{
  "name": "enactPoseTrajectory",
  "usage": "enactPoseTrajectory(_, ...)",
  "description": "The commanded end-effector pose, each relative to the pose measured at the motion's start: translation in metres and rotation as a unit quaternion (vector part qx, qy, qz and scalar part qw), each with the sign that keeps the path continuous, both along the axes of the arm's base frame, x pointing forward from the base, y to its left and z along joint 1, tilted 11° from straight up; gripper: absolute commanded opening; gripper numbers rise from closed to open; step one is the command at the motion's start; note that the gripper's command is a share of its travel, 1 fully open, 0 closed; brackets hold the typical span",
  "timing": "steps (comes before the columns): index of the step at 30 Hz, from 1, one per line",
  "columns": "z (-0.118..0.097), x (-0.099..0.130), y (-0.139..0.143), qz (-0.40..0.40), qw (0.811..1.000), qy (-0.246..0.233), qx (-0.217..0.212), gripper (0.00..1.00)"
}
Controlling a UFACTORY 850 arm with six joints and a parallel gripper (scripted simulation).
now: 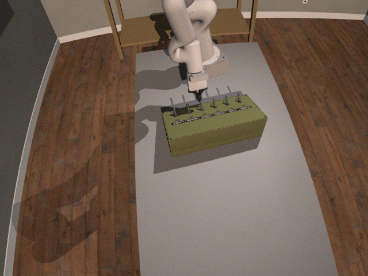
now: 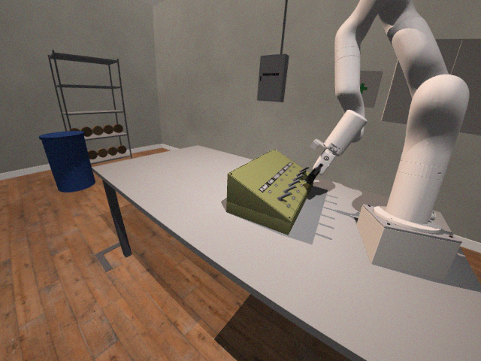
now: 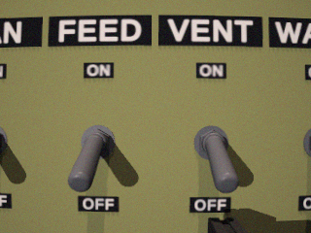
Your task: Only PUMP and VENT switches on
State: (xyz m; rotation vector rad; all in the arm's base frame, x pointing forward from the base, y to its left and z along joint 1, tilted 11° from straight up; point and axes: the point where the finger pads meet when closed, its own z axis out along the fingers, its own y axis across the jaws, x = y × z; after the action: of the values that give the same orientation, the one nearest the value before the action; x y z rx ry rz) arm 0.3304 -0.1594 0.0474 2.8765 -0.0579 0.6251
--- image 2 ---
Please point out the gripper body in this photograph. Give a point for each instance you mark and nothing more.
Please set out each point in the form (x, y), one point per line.
(326, 162)

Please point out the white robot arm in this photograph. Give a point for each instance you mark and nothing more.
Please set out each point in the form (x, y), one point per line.
(436, 112)

